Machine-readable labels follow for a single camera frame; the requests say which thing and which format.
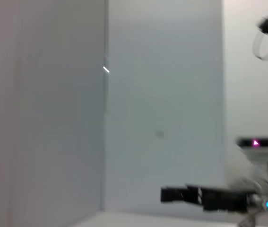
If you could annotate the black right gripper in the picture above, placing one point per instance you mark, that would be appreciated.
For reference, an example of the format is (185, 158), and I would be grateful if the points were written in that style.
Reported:
(226, 199)

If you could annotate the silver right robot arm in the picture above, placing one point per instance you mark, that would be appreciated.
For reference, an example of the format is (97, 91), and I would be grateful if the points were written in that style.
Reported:
(263, 189)

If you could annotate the black depth camera bar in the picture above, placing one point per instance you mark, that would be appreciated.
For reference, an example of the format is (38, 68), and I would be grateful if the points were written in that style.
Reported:
(247, 142)

